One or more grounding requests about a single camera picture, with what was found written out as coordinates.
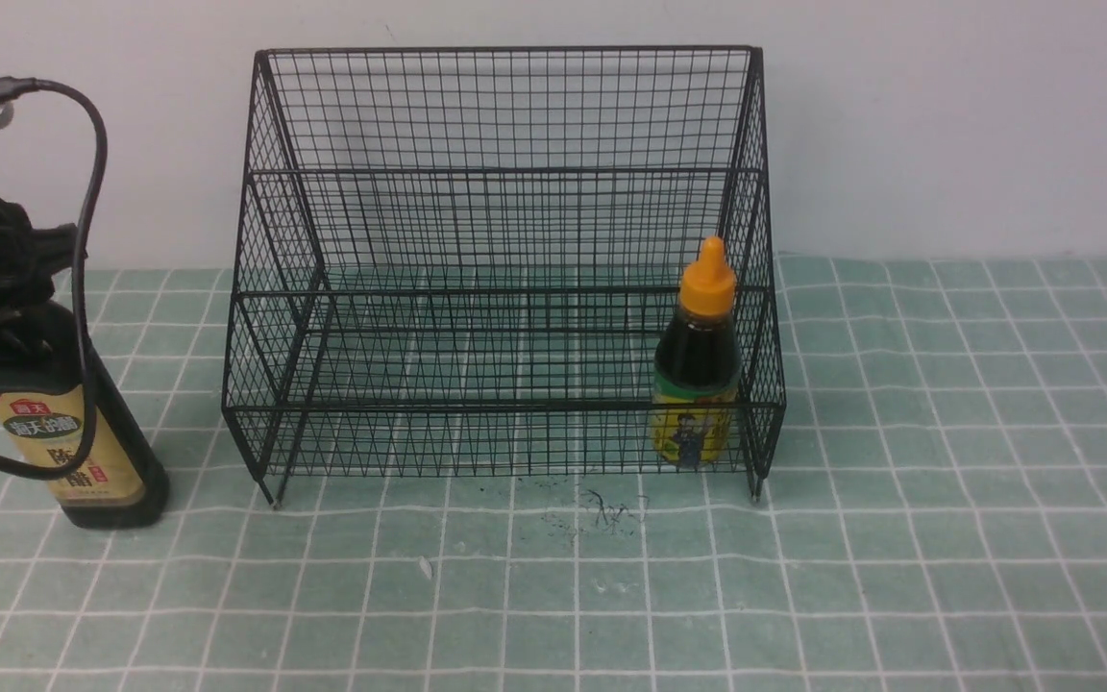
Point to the black wire mesh rack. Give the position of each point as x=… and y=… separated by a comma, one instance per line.
x=458, y=261

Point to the green checkered tablecloth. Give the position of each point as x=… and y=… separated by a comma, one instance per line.
x=935, y=520

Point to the small sauce bottle orange cap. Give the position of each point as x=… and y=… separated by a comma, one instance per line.
x=697, y=364

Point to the dark vinegar bottle gold cap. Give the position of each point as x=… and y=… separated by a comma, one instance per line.
x=121, y=485

